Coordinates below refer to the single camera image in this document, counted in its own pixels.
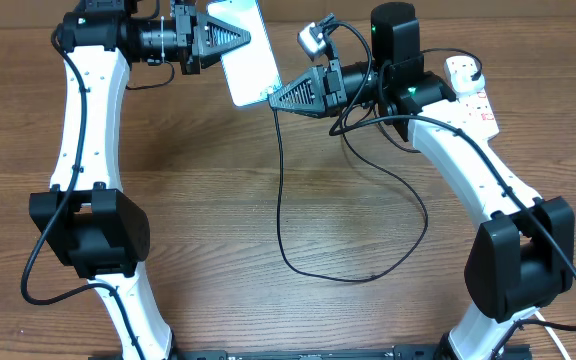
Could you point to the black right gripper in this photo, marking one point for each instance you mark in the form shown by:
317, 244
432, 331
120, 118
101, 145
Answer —
325, 89

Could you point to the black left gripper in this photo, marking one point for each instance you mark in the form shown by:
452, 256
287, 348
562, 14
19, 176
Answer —
204, 54

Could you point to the Samsung Galaxy smartphone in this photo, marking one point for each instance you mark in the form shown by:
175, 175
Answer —
251, 70

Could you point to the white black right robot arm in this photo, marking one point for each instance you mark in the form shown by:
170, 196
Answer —
521, 258

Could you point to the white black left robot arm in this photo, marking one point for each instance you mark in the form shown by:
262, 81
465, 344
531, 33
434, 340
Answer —
84, 216

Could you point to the white charger adapter plug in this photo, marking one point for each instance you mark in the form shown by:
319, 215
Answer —
462, 83

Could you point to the white power strip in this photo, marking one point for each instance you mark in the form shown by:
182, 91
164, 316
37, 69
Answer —
478, 105

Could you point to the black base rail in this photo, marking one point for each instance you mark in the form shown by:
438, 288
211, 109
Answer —
308, 355

